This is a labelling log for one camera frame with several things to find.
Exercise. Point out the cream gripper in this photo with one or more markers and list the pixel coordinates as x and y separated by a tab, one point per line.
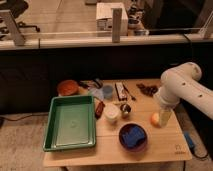
164	116

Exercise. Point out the blue sponge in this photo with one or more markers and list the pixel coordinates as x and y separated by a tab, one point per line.
133	136

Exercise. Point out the brown oblong object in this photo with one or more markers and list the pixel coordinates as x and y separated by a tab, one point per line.
99	110

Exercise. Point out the dark purple bowl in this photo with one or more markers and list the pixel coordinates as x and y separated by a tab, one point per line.
141	145

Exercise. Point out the small metal cup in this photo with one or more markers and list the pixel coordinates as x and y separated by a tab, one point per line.
125	110

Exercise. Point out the yellow-red apple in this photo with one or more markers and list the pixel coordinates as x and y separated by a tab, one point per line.
154	120

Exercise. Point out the white cardboard box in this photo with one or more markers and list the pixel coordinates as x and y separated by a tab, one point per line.
104	17

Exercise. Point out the light blue plastic cup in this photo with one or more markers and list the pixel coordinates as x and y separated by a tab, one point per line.
107	91

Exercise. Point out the white paper cup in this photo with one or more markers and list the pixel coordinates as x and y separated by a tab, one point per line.
111	113

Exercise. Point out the green plastic tray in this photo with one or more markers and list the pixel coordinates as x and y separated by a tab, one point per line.
71	123

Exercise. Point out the dark brown grape bunch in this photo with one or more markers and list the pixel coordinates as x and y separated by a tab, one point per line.
147	90

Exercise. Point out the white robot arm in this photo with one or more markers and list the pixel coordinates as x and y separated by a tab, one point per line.
182	82

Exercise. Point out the orange-brown bowl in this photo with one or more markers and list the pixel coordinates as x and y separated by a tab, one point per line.
67	88

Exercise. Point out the blue device on floor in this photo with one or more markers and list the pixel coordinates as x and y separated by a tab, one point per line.
189	141

